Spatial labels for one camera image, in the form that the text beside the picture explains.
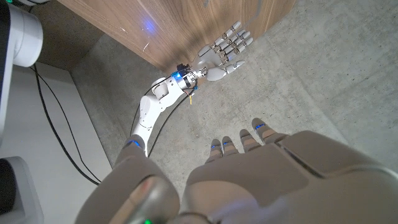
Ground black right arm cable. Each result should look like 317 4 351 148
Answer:
129 74 200 158

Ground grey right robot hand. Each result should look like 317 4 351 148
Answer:
194 20 254 83

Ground thin black cable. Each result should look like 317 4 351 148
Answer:
30 63 102 186

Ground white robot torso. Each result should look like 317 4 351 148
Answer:
0 0 44 147

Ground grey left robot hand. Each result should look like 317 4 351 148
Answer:
74 117 398 224

